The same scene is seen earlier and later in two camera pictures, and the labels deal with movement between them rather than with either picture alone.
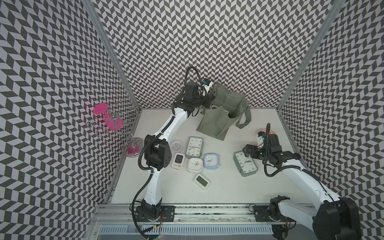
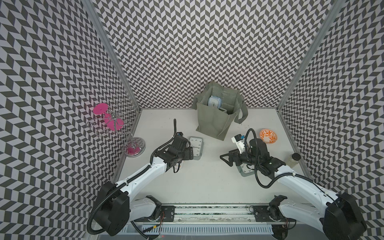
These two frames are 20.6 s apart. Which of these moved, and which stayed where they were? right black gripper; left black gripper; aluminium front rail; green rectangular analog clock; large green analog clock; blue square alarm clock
Moved: left black gripper; right black gripper; blue square alarm clock
Stayed: aluminium front rail; large green analog clock; green rectangular analog clock
